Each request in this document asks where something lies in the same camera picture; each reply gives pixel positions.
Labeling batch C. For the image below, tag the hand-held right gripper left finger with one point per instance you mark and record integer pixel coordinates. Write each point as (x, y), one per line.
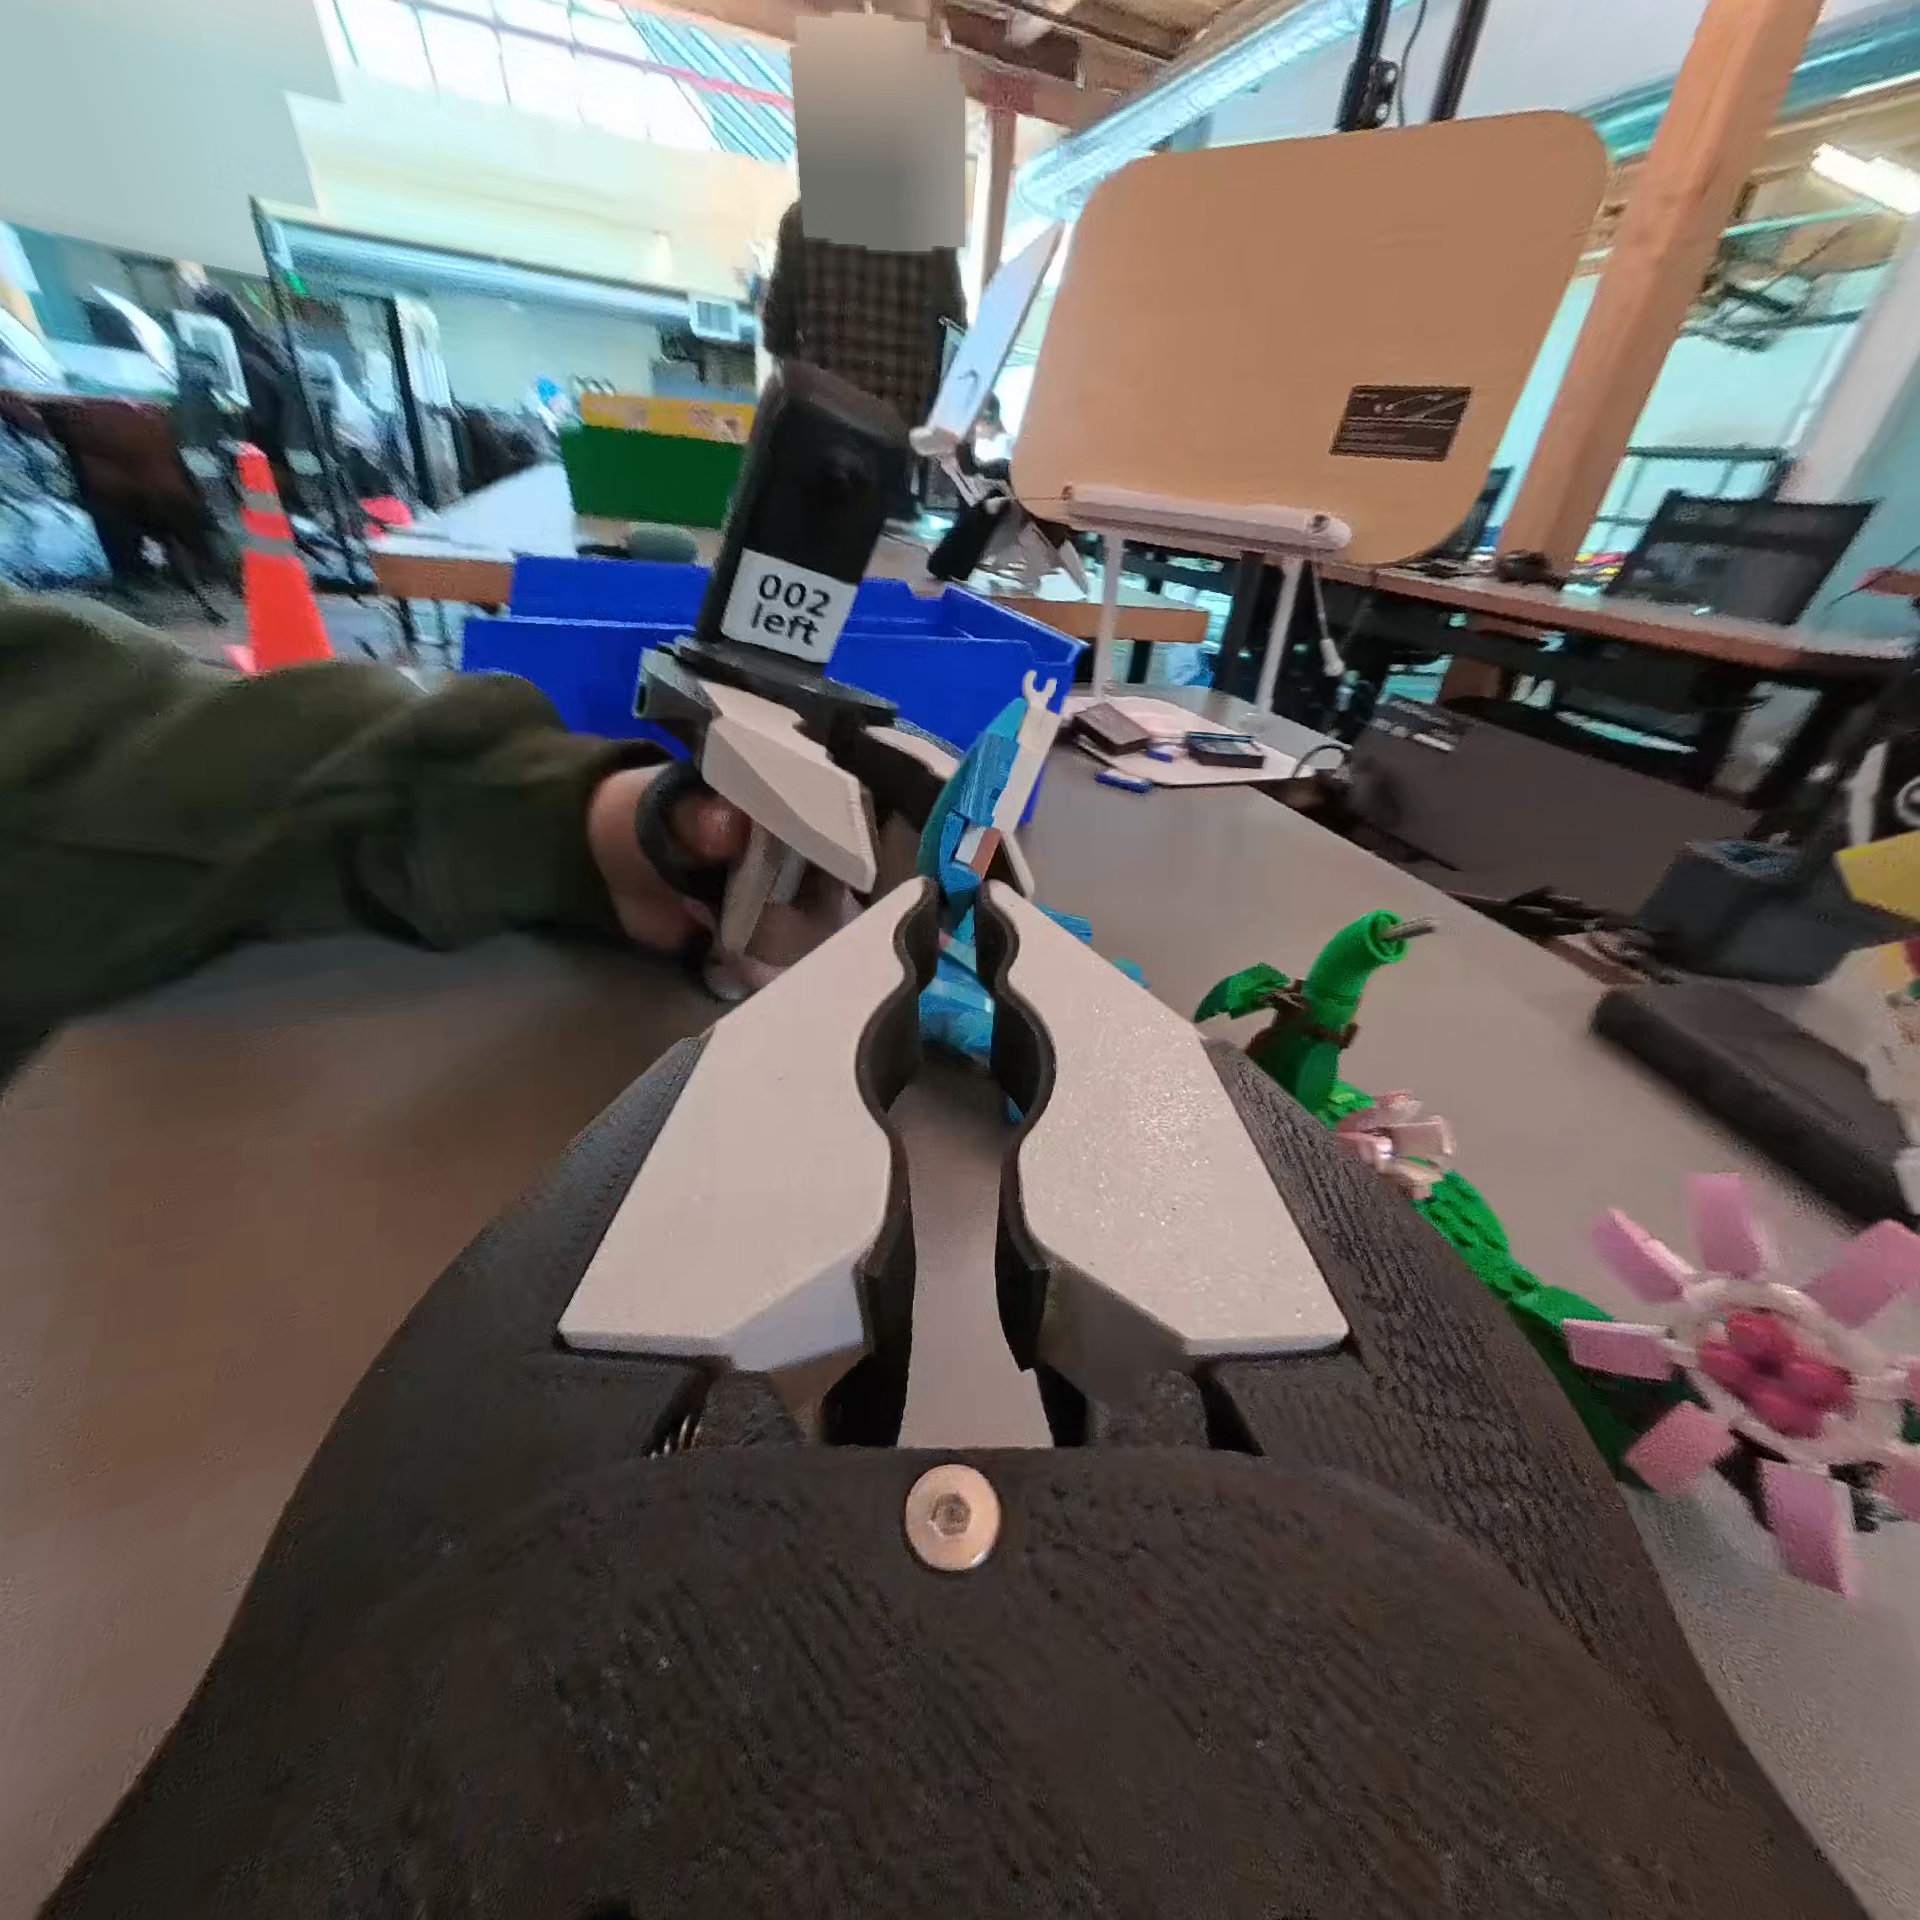
(751, 1186)

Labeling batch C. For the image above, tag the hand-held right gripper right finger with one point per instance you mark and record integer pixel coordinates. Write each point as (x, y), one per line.
(1171, 1186)

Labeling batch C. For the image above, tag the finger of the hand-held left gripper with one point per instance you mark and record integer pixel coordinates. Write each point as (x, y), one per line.
(918, 748)
(788, 788)

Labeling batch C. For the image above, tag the blue lego flower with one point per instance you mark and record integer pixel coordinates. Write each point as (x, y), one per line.
(969, 796)

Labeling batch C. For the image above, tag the green lego plant pink flowers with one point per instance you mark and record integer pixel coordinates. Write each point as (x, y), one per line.
(1337, 991)

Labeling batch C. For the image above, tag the person's left forearm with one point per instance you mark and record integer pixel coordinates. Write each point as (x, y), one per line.
(270, 781)

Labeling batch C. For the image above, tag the person's left hand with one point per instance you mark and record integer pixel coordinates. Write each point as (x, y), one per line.
(613, 856)

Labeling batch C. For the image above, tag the blue plastic bin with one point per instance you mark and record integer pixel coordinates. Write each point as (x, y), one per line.
(962, 646)

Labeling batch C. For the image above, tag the black white tool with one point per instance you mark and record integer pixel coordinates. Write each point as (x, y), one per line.
(969, 541)

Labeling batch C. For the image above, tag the green plastic bin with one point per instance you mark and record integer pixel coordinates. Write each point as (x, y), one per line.
(646, 480)

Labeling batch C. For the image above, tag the light wooden panel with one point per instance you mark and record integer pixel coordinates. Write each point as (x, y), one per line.
(1276, 331)
(997, 346)

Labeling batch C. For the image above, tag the blue black small box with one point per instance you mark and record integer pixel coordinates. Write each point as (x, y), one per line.
(1223, 748)

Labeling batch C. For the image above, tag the white panel stand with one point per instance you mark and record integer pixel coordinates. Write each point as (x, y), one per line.
(1201, 511)

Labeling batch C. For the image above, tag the black equipment case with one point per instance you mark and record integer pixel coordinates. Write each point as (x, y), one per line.
(1501, 781)

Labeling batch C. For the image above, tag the orange traffic cone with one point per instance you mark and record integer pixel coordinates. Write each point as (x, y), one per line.
(278, 586)

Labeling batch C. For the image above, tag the black power bank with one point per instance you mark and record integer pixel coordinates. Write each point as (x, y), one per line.
(1756, 1072)

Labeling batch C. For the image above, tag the dark grey charger box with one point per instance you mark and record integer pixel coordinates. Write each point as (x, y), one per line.
(1741, 916)

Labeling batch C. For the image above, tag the black boom pole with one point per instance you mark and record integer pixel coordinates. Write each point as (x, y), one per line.
(1372, 60)

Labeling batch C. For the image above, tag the black sign board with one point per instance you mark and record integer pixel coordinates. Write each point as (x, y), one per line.
(1741, 564)

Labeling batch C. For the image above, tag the wooden beam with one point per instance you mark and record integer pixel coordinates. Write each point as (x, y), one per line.
(1651, 300)

